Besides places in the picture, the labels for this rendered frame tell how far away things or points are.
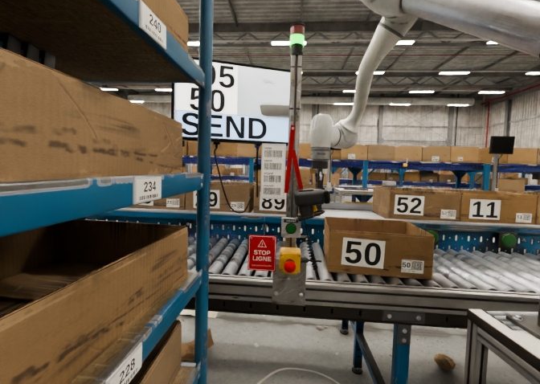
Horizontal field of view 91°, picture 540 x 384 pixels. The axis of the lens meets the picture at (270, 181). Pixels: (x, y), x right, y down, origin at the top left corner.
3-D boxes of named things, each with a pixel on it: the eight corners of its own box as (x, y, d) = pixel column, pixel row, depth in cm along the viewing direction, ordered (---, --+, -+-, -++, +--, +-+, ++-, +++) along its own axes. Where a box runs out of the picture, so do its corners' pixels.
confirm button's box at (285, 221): (280, 237, 93) (281, 218, 92) (280, 235, 96) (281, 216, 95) (300, 238, 92) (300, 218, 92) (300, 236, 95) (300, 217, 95)
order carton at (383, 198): (387, 220, 151) (389, 189, 150) (371, 211, 180) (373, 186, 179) (460, 222, 149) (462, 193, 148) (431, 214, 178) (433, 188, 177)
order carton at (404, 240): (327, 271, 106) (329, 229, 106) (322, 249, 136) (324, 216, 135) (433, 279, 101) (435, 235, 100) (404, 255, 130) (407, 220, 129)
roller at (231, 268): (231, 286, 101) (218, 287, 102) (251, 246, 153) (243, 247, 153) (231, 273, 101) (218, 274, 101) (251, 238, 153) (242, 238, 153)
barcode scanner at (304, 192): (333, 219, 88) (329, 187, 87) (296, 222, 89) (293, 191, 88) (329, 215, 94) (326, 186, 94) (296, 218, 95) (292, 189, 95)
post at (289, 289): (272, 304, 96) (279, 54, 92) (272, 297, 101) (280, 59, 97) (304, 306, 96) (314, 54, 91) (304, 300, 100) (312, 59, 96)
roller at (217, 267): (205, 271, 102) (216, 276, 102) (233, 236, 154) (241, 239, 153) (199, 282, 102) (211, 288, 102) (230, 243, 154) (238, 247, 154)
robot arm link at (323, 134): (321, 146, 116) (341, 149, 124) (323, 110, 116) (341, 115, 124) (304, 147, 125) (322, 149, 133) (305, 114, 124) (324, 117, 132)
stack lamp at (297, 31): (289, 42, 92) (290, 24, 91) (289, 49, 97) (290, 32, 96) (304, 42, 91) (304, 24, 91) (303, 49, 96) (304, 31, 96)
